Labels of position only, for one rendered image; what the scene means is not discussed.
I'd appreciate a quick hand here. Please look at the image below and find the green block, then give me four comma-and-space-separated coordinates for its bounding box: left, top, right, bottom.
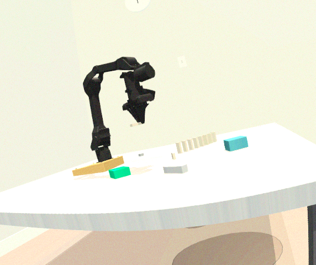
108, 166, 131, 179

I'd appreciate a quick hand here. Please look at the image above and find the light blue rectangular block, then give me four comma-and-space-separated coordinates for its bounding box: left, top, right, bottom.
223, 136, 249, 151

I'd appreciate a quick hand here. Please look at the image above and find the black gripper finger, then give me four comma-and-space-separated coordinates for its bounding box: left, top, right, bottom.
127, 108, 140, 123
133, 103, 149, 124

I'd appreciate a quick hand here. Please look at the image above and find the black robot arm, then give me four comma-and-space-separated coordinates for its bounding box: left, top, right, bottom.
83, 57, 155, 163

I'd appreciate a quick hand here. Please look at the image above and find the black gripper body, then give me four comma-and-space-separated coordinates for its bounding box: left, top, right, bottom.
122, 83, 154, 111

